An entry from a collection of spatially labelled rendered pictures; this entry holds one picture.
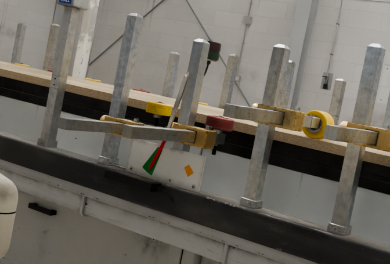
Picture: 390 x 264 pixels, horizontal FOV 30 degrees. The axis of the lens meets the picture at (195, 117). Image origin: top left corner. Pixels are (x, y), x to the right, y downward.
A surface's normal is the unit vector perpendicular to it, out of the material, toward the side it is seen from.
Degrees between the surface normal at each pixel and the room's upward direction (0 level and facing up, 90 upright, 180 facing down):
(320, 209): 90
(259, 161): 90
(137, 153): 90
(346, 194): 90
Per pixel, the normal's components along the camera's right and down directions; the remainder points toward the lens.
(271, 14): -0.55, -0.06
